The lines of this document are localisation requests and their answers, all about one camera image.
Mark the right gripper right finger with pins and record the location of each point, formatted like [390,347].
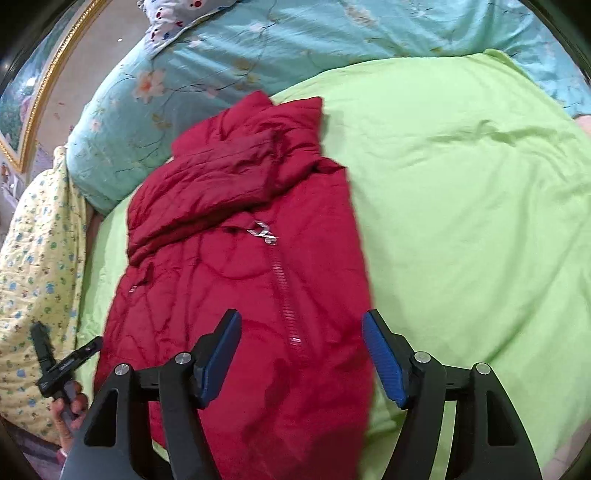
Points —
[489,439]

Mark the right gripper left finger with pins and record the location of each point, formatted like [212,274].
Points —
[144,424]

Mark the red padded jacket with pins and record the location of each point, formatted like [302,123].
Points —
[250,215]

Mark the person's left hand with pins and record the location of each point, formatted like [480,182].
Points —
[68,416]

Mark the yellow floral blanket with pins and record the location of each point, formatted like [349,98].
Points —
[42,267]

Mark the light green bed sheet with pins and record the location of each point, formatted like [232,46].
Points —
[472,191]

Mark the gold framed picture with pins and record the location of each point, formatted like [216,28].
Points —
[35,47]

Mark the white patterned pillow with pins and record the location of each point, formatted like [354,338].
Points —
[168,19]

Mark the teal floral quilt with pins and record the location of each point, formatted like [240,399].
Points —
[126,129]

